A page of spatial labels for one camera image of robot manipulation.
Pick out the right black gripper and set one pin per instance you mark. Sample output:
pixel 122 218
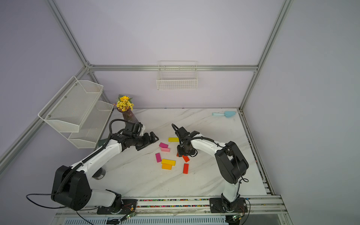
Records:
pixel 181 153

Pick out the white mesh shelf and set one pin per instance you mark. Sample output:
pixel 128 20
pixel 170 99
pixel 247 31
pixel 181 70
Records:
pixel 68 110
pixel 93 127

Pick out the lower white mesh shelf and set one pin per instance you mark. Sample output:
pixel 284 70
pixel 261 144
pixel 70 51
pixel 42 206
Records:
pixel 93 127

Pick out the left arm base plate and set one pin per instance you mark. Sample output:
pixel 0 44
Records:
pixel 123 207

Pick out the red block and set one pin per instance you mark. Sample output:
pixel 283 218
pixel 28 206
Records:
pixel 185 168
pixel 186 158

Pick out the light pink block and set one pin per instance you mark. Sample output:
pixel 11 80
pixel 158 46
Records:
pixel 165 149

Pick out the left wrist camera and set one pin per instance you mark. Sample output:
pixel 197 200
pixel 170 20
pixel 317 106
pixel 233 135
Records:
pixel 132 129

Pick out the yellow large block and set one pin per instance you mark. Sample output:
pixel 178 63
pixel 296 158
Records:
pixel 168 162

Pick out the dark glass vase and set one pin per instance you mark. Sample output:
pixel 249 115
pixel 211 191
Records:
pixel 129 116

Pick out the teal scoop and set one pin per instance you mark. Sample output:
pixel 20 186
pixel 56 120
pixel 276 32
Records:
pixel 227 114

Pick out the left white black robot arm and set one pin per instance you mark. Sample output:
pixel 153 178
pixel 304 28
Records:
pixel 71 187

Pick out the magenta block upper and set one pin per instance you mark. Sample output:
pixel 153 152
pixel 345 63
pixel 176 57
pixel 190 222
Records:
pixel 163 145

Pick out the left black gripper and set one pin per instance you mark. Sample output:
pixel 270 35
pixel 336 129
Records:
pixel 147 142

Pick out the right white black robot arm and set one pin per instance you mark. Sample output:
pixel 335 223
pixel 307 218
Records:
pixel 230 160

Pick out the white wire wall basket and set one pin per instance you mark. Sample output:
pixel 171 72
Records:
pixel 177 75

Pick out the upper white mesh shelf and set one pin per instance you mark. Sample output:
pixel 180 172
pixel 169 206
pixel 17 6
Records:
pixel 68 110

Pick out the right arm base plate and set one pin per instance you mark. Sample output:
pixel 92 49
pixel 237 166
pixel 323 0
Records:
pixel 222 205

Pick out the aluminium front rail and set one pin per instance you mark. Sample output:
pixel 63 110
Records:
pixel 201 205

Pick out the orange block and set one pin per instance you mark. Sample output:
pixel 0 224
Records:
pixel 166 166

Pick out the yellow flower bouquet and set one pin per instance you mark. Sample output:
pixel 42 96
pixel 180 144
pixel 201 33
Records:
pixel 124 103

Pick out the magenta block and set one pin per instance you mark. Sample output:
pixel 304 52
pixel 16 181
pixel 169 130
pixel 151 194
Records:
pixel 158 158
pixel 163 145

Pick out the magenta block lower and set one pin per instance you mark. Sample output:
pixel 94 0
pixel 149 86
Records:
pixel 158 158

